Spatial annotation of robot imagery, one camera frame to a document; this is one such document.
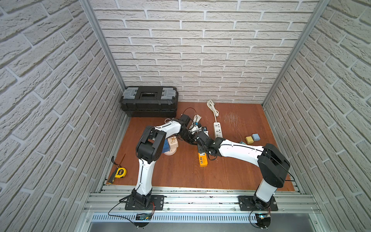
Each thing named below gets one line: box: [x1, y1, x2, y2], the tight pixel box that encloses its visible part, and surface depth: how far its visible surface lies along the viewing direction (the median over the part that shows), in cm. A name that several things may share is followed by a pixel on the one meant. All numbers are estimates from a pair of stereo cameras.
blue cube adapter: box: [162, 138, 171, 153], surface depth 89 cm
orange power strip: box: [198, 152, 209, 168], surface depth 87 cm
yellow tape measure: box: [108, 167, 128, 185], surface depth 83 cm
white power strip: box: [213, 121, 224, 138], surface depth 102 cm
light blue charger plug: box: [251, 133, 261, 142], surface depth 99 cm
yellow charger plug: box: [245, 135, 255, 145], surface depth 99 cm
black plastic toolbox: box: [119, 86, 179, 118], surface depth 102 cm
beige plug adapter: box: [167, 136, 179, 150], surface depth 90 cm
